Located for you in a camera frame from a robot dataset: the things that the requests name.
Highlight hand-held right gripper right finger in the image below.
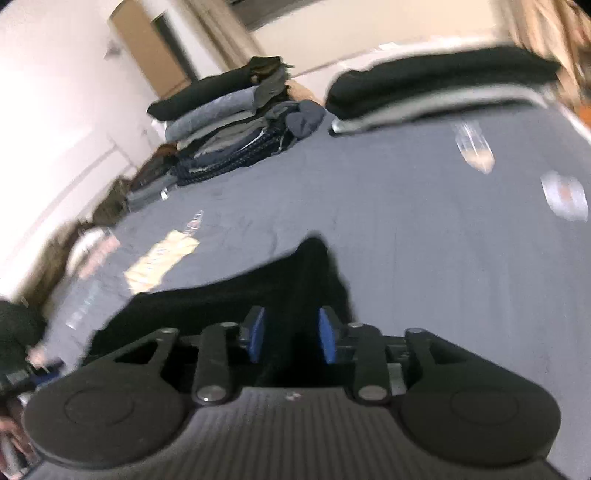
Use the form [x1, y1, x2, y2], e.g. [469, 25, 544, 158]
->
[318, 305, 469, 407]

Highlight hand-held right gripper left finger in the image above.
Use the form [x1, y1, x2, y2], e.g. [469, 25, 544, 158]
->
[113, 305, 267, 408]

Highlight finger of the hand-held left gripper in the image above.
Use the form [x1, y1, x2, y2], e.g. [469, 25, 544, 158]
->
[0, 359, 65, 398]

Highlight black drawstring pants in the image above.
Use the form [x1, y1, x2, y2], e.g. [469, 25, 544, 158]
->
[82, 237, 366, 391]

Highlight low stack of grey clothes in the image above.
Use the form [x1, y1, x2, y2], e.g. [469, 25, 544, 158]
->
[124, 175, 179, 214]

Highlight tall stack of folded clothes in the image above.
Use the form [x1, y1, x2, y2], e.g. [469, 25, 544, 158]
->
[146, 55, 327, 186]

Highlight black and grey clothes stack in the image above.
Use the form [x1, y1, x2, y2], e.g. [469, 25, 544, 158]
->
[324, 44, 563, 138]

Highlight black puffer jacket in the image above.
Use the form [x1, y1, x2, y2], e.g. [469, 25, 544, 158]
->
[0, 299, 48, 370]

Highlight olive blanket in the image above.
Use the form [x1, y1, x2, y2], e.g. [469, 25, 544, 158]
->
[25, 222, 93, 305]

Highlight grey printed quilt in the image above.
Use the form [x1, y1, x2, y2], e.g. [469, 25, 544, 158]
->
[44, 104, 591, 480]

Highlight white pillow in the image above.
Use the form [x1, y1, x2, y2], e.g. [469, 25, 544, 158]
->
[66, 227, 110, 274]

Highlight tabby cat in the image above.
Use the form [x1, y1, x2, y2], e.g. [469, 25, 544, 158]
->
[91, 182, 134, 228]

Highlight beige curtain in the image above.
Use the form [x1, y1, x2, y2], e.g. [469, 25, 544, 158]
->
[505, 0, 591, 97]
[171, 0, 266, 72]

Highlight brown wooden door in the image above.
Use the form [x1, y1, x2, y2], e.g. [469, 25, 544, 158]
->
[110, 0, 194, 94]

